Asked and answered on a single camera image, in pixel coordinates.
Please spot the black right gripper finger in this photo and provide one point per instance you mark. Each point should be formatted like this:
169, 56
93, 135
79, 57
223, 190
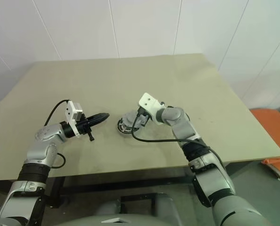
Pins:
138, 124

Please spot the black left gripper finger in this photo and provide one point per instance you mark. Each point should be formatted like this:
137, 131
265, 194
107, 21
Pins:
97, 115
96, 121

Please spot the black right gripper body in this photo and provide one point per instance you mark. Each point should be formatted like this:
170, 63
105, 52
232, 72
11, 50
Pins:
145, 117

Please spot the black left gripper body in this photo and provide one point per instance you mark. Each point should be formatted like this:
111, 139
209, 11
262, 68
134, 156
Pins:
82, 127

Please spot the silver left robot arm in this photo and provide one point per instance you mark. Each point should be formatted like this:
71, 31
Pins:
38, 150

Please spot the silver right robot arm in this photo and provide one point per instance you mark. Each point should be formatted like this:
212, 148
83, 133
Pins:
180, 124

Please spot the grey rounded hump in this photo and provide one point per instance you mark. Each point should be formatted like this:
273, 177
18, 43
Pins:
109, 208

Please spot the grey robot torso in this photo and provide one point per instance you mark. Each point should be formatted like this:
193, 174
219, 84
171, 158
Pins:
154, 220

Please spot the orange chair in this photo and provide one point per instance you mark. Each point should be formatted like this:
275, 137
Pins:
272, 122

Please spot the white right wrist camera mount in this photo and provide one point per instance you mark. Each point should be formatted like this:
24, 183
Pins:
149, 103

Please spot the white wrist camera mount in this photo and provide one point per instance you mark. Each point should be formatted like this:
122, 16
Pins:
149, 103
70, 113

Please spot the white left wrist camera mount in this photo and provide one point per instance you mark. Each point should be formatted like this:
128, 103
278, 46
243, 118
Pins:
70, 113

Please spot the black table frame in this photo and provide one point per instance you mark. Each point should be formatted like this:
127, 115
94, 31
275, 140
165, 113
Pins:
130, 186

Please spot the black rectangular frame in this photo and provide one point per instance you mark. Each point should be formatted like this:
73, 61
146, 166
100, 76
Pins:
135, 199

